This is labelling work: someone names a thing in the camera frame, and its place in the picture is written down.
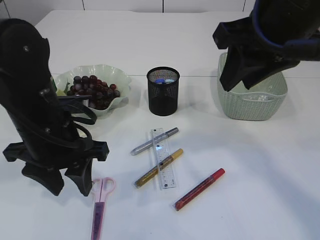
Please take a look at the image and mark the light green wavy plate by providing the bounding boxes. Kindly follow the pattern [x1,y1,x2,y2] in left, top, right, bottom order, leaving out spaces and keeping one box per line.
[53,64,131,117]

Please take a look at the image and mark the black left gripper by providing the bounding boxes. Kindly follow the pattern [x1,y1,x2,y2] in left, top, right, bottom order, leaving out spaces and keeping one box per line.
[3,140,110,197]

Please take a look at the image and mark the clear plastic sheet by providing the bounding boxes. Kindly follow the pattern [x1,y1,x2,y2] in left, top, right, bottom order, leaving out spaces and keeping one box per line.
[244,93,274,102]

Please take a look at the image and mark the black mesh pen cup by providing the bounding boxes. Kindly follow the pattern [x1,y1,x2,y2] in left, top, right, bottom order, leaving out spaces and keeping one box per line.
[146,66,180,117]

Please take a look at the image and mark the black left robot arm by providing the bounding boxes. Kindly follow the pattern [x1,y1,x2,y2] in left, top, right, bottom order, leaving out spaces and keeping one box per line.
[0,18,109,196]

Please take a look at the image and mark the blue scissors with sheath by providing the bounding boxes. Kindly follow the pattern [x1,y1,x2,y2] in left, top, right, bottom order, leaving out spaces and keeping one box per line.
[155,78,175,85]

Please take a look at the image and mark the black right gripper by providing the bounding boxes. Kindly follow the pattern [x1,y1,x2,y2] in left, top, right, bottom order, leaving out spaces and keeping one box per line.
[212,17,300,92]

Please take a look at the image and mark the gold glitter marker pen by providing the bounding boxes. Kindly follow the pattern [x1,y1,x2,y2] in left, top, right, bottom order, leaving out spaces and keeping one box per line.
[134,148,184,189]

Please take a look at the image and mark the silver glitter marker pen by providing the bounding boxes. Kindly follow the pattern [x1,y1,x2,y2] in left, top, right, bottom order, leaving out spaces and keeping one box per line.
[130,127,179,156]

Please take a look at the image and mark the red glitter marker pen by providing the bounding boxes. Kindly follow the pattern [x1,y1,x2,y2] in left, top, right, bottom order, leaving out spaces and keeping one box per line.
[173,168,226,212]

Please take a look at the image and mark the clear plastic ruler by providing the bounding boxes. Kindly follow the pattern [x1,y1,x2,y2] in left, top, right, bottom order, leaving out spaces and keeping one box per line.
[150,128,177,190]

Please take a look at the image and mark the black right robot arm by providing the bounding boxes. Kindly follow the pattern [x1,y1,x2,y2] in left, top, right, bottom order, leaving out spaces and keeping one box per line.
[212,0,320,92]

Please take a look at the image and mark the purple red grape bunch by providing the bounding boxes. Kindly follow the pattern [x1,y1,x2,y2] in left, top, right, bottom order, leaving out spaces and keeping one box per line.
[66,75,121,110]

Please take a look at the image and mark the light green woven basket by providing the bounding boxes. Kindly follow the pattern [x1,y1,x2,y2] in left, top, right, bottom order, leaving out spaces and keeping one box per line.
[217,52,288,121]

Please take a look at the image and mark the pink scissors with sheath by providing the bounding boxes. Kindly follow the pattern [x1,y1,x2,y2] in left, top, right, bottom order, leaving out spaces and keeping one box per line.
[90,177,116,240]

